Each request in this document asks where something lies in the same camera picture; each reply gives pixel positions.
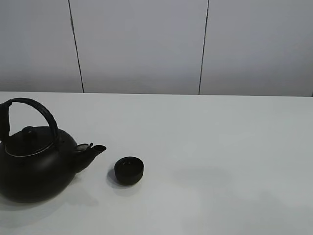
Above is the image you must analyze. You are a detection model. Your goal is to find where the small black teacup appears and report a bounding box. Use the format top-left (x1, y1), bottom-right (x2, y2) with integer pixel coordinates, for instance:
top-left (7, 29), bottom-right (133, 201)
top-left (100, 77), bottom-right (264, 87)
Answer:
top-left (113, 156), bottom-right (144, 186)

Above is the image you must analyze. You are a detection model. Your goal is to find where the black round teapot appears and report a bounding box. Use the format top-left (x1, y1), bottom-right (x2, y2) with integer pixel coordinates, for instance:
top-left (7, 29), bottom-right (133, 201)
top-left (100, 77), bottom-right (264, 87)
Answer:
top-left (0, 98), bottom-right (106, 203)

